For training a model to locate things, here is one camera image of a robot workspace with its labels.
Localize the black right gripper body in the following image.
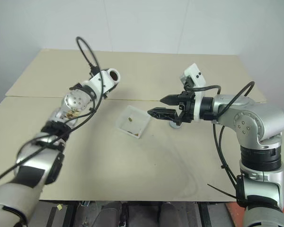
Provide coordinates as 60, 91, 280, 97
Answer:
176, 90, 196, 126

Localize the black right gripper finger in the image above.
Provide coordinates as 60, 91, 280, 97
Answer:
147, 107, 178, 122
160, 94, 181, 106

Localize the translucent square plastic container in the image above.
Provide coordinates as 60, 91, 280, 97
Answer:
115, 105, 151, 140

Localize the dark rounded shape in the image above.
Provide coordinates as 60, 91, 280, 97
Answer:
101, 201, 123, 227
159, 201, 181, 227

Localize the red floor mat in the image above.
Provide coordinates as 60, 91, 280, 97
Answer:
224, 202, 247, 227

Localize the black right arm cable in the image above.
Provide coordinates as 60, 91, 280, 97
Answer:
186, 81, 256, 206

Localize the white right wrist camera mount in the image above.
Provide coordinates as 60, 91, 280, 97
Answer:
179, 62, 207, 122

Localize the black table frame leg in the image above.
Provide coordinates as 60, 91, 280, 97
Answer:
63, 203, 77, 227
197, 202, 212, 227

